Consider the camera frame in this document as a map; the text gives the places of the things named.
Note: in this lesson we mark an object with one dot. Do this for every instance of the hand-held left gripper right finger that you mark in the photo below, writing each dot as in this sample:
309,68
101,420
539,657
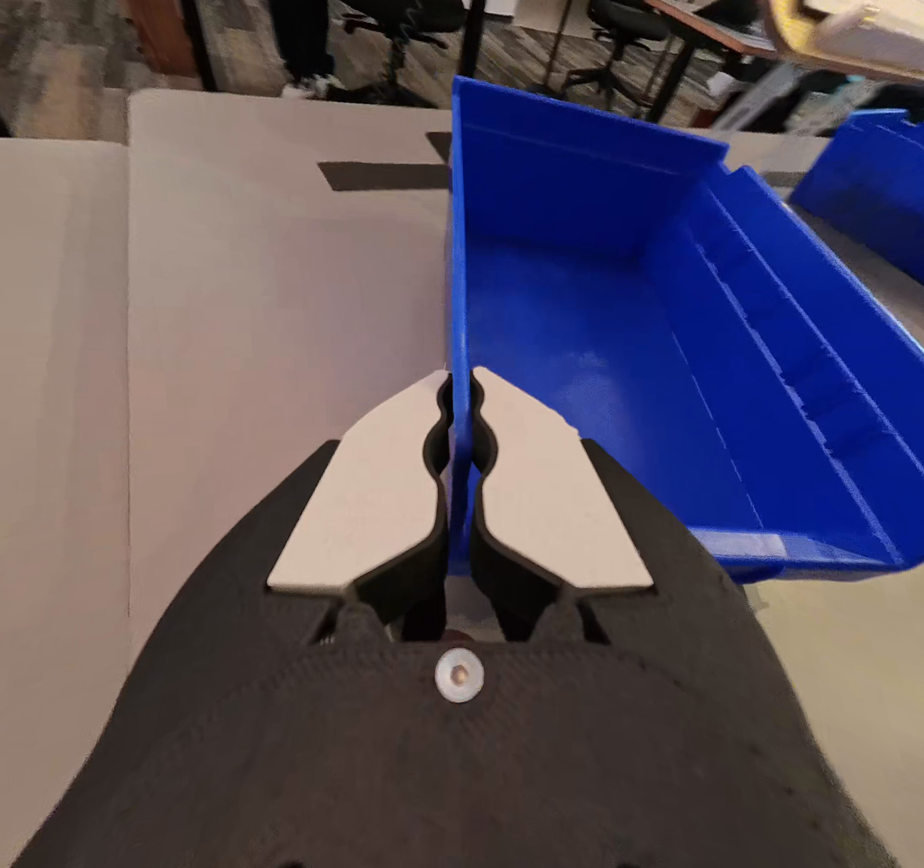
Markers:
556,507

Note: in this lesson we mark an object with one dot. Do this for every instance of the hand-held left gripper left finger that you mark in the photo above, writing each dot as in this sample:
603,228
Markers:
361,507

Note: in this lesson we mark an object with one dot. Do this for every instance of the blue plastic bin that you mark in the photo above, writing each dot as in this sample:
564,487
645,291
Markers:
866,182
613,319

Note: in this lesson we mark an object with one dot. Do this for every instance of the black tape strip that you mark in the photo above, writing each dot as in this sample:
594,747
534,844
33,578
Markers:
375,175

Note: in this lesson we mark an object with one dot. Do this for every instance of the black office chair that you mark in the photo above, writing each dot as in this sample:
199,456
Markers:
397,5
628,9

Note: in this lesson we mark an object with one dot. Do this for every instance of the brown desk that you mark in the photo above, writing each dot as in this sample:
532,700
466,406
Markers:
700,16

